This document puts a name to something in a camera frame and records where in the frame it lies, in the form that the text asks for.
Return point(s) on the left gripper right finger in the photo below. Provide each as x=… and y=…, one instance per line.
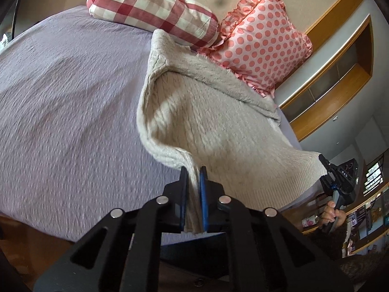
x=267, y=252

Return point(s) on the person's right hand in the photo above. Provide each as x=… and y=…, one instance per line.
x=332, y=215

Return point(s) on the wooden headboard shelf unit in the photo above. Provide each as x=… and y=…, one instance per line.
x=340, y=66

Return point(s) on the cluttered wooden side shelf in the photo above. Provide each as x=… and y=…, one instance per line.
x=368, y=223

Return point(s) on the pink polka dot pillow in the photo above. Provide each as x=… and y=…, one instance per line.
x=259, y=44

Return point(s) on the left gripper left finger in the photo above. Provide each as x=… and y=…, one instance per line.
x=122, y=251

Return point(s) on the beige cable-knit sweater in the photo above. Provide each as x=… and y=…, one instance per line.
x=193, y=113

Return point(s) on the lavender textured bedspread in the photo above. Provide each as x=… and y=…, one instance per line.
x=70, y=146

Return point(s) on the red checked pillow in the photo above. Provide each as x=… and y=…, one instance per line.
x=188, y=22

